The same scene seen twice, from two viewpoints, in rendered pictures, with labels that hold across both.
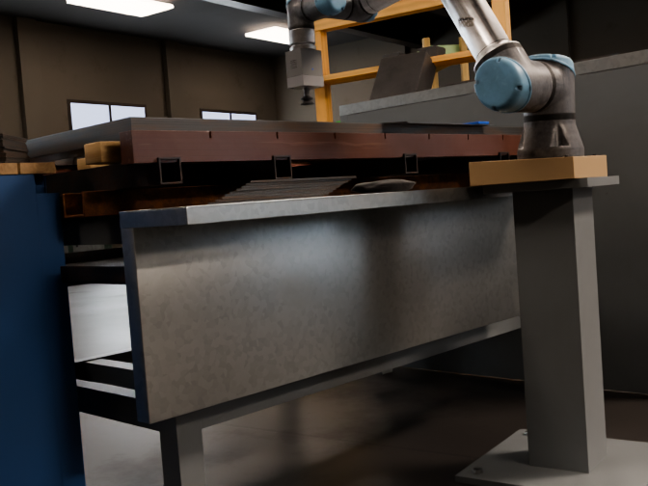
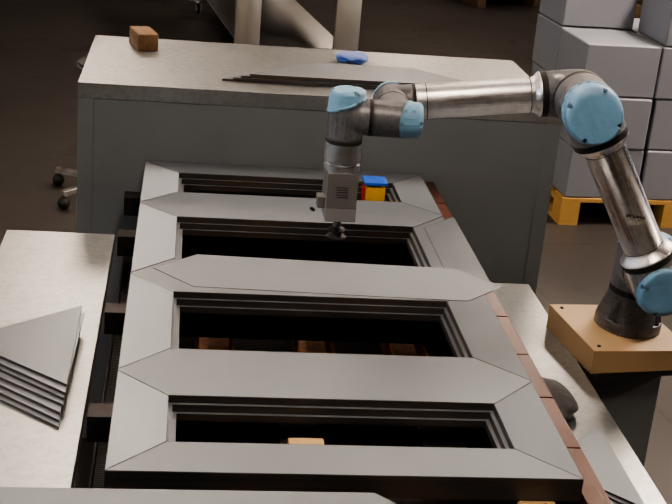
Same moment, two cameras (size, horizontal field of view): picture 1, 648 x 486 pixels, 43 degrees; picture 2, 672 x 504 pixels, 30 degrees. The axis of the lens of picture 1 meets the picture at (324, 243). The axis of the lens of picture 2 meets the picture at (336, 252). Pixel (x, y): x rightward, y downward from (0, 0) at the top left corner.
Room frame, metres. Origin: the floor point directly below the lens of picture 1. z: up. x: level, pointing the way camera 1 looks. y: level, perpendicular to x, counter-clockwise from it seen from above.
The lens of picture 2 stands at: (0.80, 1.95, 1.85)
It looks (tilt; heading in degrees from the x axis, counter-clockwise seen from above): 21 degrees down; 308
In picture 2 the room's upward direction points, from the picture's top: 5 degrees clockwise
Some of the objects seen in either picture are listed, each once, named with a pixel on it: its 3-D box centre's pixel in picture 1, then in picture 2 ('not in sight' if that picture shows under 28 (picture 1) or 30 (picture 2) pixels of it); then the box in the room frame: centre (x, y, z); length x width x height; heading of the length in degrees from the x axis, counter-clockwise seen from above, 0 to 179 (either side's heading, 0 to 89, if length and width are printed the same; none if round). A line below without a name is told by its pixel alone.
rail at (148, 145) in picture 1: (402, 146); (487, 311); (2.08, -0.22, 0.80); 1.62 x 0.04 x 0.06; 136
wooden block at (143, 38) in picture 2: not in sight; (143, 38); (3.55, -0.54, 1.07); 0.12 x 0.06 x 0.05; 151
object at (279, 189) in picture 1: (268, 191); (595, 488); (1.62, 0.10, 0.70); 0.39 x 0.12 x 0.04; 136
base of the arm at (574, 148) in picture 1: (550, 136); (631, 304); (1.90, -0.54, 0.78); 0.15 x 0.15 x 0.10
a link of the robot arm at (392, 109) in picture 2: (328, 4); (394, 116); (2.26, -0.06, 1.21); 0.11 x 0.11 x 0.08; 41
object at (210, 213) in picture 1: (392, 199); (557, 411); (1.85, -0.16, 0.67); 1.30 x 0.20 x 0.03; 136
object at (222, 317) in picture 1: (371, 281); not in sight; (1.90, -0.11, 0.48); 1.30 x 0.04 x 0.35; 136
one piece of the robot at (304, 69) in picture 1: (302, 67); (334, 188); (2.33, 0.02, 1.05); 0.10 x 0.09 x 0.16; 46
